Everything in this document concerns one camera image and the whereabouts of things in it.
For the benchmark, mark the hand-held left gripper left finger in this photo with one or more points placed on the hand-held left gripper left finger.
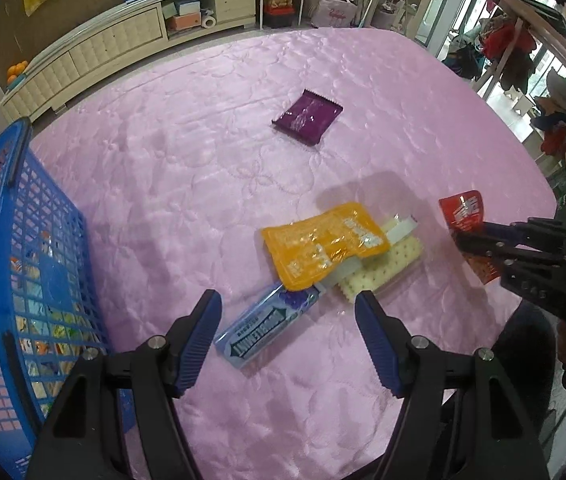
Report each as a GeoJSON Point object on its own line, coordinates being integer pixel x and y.
{"type": "Point", "coordinates": [203, 340]}

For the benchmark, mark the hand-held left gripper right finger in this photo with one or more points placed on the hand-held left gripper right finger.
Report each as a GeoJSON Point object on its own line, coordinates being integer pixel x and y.
{"type": "Point", "coordinates": [378, 340]}

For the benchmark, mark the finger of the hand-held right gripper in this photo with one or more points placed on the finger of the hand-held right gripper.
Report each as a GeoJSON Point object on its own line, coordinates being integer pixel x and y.
{"type": "Point", "coordinates": [528, 232]}
{"type": "Point", "coordinates": [513, 255]}

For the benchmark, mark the blue chewing gum pack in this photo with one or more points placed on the blue chewing gum pack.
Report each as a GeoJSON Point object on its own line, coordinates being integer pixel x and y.
{"type": "Point", "coordinates": [263, 327]}

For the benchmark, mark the red snack packet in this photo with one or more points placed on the red snack packet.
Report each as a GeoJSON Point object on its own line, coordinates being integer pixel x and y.
{"type": "Point", "coordinates": [463, 210]}

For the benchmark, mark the clear cracker packet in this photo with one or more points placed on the clear cracker packet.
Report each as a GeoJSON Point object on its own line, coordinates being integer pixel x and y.
{"type": "Point", "coordinates": [388, 265]}

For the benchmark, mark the orange snack packet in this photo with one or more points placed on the orange snack packet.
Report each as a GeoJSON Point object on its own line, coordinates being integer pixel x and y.
{"type": "Point", "coordinates": [318, 252]}

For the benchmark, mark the blue plastic basket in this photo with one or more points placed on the blue plastic basket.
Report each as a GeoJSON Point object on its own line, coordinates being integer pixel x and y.
{"type": "Point", "coordinates": [58, 280]}

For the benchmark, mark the purple snack packet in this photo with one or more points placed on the purple snack packet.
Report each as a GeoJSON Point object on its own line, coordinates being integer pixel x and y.
{"type": "Point", "coordinates": [308, 117]}

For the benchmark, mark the pink satin tablecloth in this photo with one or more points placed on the pink satin tablecloth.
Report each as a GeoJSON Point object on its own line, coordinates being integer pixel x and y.
{"type": "Point", "coordinates": [188, 160]}

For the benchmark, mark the red garment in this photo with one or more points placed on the red garment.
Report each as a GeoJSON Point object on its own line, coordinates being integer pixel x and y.
{"type": "Point", "coordinates": [508, 42]}

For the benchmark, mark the wooden clothes rack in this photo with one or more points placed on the wooden clothes rack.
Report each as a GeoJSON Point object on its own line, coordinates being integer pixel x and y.
{"type": "Point", "coordinates": [538, 20]}

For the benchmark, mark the pink shopping bag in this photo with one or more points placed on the pink shopping bag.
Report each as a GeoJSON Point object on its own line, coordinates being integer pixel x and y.
{"type": "Point", "coordinates": [335, 10]}

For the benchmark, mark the cream television cabinet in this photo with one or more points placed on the cream television cabinet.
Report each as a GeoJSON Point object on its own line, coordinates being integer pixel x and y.
{"type": "Point", "coordinates": [113, 40]}

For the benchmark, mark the blue fruit bowl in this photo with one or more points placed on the blue fruit bowl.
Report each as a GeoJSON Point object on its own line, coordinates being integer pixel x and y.
{"type": "Point", "coordinates": [15, 85]}

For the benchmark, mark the orange box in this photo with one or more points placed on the orange box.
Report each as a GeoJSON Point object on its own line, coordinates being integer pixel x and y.
{"type": "Point", "coordinates": [183, 21]}

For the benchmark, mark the white paper roll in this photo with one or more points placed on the white paper roll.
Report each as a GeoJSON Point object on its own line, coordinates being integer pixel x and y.
{"type": "Point", "coordinates": [209, 19]}

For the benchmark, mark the heap of oranges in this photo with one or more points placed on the heap of oranges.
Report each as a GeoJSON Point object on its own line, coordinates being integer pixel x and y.
{"type": "Point", "coordinates": [17, 72]}

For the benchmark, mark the black storage bin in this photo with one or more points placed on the black storage bin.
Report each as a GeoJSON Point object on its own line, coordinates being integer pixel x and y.
{"type": "Point", "coordinates": [278, 19]}

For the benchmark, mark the white and blue box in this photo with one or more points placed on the white and blue box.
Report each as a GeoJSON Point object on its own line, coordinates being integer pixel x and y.
{"type": "Point", "coordinates": [186, 6]}

